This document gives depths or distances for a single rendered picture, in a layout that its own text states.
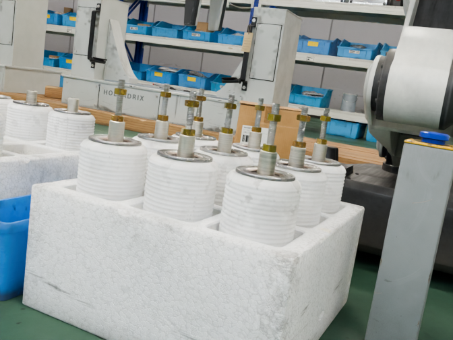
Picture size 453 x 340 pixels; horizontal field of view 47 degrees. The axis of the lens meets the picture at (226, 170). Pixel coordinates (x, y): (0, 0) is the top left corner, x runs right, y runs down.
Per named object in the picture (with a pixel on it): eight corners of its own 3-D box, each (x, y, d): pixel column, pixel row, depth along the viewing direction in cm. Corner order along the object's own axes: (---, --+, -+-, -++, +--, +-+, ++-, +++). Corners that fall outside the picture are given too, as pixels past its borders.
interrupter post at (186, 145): (172, 156, 70) (175, 133, 69) (187, 157, 71) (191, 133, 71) (180, 160, 68) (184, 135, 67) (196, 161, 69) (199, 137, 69)
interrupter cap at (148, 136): (145, 135, 89) (145, 131, 89) (187, 142, 88) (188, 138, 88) (130, 139, 82) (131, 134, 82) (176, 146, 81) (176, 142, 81)
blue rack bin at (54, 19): (60, 28, 727) (61, 13, 724) (81, 31, 713) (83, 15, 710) (34, 22, 682) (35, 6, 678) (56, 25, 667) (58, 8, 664)
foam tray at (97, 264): (166, 246, 110) (177, 163, 107) (346, 302, 93) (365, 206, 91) (21, 304, 75) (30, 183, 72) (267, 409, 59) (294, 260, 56)
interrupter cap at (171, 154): (147, 152, 71) (147, 147, 70) (194, 154, 75) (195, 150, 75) (172, 164, 64) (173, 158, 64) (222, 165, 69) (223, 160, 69)
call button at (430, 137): (418, 143, 76) (421, 129, 76) (447, 148, 75) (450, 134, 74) (416, 144, 73) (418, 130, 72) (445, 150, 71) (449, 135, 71)
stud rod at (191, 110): (181, 146, 70) (189, 90, 68) (188, 146, 70) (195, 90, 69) (183, 147, 69) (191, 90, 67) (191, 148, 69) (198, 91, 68)
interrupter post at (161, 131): (155, 139, 86) (158, 119, 86) (169, 141, 86) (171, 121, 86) (151, 140, 84) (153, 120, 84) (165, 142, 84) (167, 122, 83)
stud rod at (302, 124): (300, 158, 75) (309, 106, 74) (300, 158, 74) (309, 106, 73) (293, 156, 76) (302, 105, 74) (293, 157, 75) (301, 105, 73)
